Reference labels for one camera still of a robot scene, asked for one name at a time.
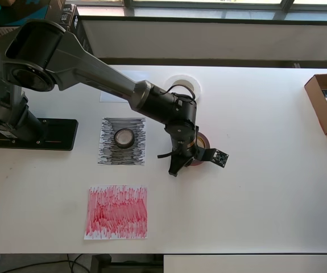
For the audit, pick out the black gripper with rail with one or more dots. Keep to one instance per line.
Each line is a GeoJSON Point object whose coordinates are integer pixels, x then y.
{"type": "Point", "coordinates": [177, 165]}

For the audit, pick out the red tape roll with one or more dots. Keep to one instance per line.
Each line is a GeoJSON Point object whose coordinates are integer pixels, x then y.
{"type": "Point", "coordinates": [198, 164]}

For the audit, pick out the black tape roll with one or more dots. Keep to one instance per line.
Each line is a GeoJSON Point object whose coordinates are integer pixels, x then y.
{"type": "Point", "coordinates": [124, 145]}

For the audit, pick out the white tape roll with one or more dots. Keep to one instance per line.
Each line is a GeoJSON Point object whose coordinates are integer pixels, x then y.
{"type": "Point", "coordinates": [181, 77]}

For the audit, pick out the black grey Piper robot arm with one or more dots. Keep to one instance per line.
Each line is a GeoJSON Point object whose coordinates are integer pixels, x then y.
{"type": "Point", "coordinates": [95, 74]}

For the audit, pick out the black scribbled paper sheet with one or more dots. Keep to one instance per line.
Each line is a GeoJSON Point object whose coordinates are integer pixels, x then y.
{"type": "Point", "coordinates": [134, 159]}

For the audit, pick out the red scribbled paper sheet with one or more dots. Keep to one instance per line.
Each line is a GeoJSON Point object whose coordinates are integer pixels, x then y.
{"type": "Point", "coordinates": [115, 213]}

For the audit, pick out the blank white paper sheet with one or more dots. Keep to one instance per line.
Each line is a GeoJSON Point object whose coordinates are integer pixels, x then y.
{"type": "Point", "coordinates": [140, 75]}

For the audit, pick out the white cabinet panel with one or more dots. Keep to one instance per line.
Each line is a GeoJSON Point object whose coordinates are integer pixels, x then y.
{"type": "Point", "coordinates": [251, 264]}

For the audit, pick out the open brown cardboard tray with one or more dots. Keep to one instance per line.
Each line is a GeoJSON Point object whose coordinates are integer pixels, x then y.
{"type": "Point", "coordinates": [316, 108]}

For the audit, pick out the slim black carton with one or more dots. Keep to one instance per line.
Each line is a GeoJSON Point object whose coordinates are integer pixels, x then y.
{"type": "Point", "coordinates": [70, 17]}

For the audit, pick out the wrist camera board on bracket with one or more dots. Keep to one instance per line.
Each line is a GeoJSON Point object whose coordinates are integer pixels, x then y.
{"type": "Point", "coordinates": [220, 157]}

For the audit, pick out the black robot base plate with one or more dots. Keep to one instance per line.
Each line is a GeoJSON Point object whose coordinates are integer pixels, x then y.
{"type": "Point", "coordinates": [61, 133]}

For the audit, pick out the grey window frame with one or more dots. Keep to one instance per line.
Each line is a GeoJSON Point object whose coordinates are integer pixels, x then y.
{"type": "Point", "coordinates": [203, 12]}

